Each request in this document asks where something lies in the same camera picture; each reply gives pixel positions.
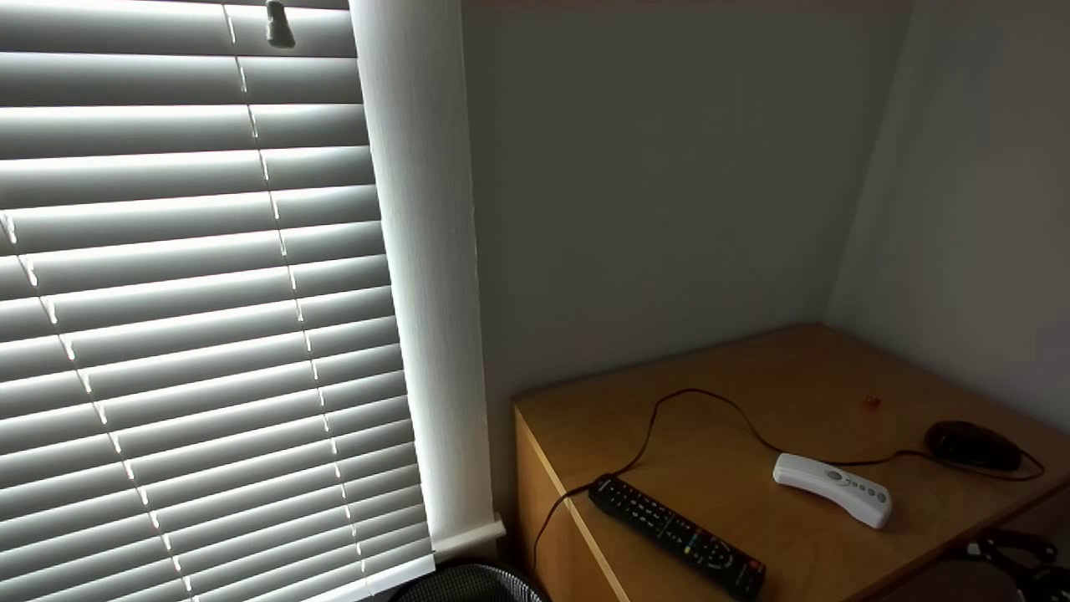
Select wooden drawer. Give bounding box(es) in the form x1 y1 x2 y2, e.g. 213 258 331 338
875 563 1020 602

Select wooden dresser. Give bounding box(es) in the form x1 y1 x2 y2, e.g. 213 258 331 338
515 326 1070 602

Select black trash bin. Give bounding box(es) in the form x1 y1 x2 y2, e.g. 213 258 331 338
389 563 543 602

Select black device cable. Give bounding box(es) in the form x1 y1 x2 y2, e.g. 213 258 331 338
523 384 1051 563

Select white window blinds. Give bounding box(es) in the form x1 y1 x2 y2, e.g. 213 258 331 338
0 0 434 602

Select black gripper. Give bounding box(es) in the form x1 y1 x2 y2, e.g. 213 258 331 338
962 530 1070 602

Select black oval device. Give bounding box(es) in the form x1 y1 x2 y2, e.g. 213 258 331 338
927 422 1024 472

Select white remote control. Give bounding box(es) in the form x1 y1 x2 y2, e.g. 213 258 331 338
771 452 894 530

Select black tv remote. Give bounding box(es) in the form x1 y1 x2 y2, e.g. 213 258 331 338
590 474 767 602

